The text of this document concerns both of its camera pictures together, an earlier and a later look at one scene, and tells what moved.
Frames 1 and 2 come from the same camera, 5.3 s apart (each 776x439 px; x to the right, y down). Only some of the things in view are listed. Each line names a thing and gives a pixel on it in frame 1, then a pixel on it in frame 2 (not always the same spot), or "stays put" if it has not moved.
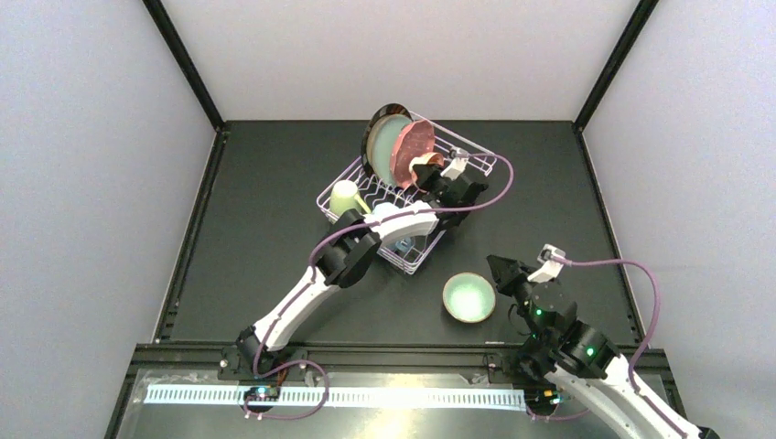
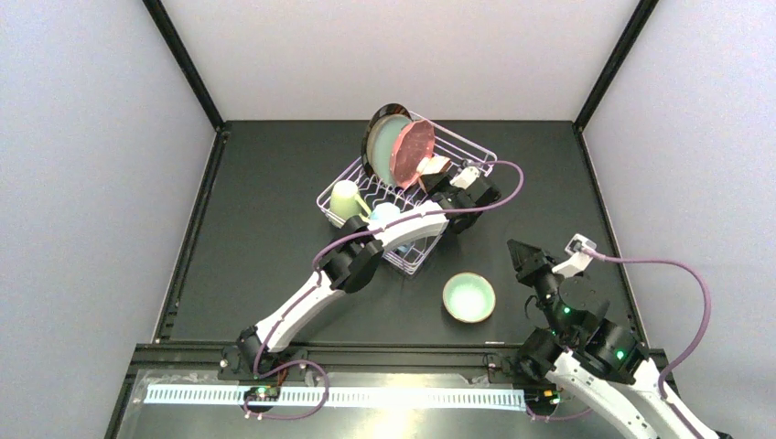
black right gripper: [513, 278] to [533, 265]
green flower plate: [381, 144] stays put
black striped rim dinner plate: [383, 111] stays put
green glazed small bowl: [468, 297] stays put
